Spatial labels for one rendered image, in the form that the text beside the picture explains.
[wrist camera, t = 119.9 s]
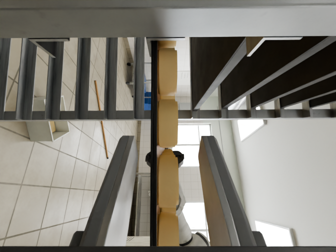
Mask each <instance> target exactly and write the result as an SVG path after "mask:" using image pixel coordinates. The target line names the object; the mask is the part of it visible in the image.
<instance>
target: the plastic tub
mask: <svg viewBox="0 0 336 252"><path fill-rule="evenodd" d="M45 106H46V96H40V97H34V98H33V110H32V111H45ZM60 111H66V105H65V100H64V96H63V95H62V96H61V107H60ZM26 126H27V130H28V134H29V138H30V141H31V142H54V141H56V140H58V139H60V138H61V137H63V136H65V135H66V134H68V133H70V128H69V122H68V121H26Z"/></svg>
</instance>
